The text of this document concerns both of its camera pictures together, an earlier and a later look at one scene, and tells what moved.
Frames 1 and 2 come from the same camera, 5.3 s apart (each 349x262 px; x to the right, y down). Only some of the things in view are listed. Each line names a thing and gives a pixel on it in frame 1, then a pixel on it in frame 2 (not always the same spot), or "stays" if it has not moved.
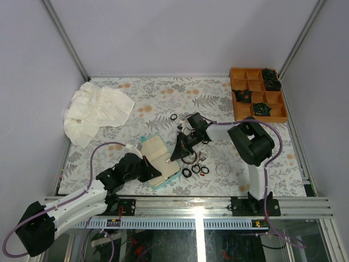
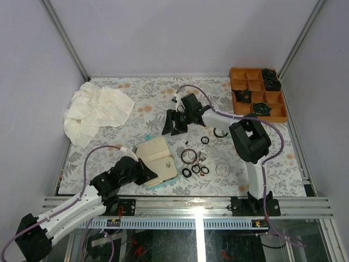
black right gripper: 182,148 -> 168,128
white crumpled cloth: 92,106 stays
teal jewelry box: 155,148 stays
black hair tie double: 187,176 stays
